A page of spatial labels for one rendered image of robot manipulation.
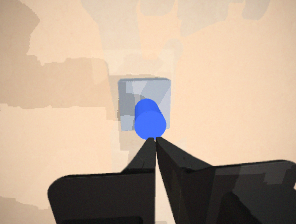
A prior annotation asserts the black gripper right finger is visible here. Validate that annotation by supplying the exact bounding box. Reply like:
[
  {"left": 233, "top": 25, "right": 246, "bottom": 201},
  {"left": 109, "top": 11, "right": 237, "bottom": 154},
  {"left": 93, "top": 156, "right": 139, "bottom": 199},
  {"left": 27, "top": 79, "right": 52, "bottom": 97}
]
[{"left": 156, "top": 137, "right": 296, "bottom": 224}]

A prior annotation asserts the grey square block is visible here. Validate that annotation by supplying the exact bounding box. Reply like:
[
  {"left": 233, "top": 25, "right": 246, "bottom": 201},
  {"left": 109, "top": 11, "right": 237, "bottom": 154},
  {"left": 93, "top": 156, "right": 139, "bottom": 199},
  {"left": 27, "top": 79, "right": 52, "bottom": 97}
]
[{"left": 118, "top": 77, "right": 171, "bottom": 131}]

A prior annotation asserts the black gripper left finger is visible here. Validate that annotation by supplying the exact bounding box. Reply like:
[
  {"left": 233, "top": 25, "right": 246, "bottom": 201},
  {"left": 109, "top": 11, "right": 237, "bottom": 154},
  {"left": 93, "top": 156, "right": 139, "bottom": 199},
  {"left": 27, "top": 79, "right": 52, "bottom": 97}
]
[{"left": 47, "top": 137, "right": 156, "bottom": 224}]

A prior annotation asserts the blue cylinder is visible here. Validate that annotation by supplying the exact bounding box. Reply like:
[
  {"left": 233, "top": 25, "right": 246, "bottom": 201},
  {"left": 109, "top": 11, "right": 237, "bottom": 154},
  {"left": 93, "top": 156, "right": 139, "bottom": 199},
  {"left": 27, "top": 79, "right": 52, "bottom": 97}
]
[{"left": 134, "top": 99, "right": 166, "bottom": 140}]

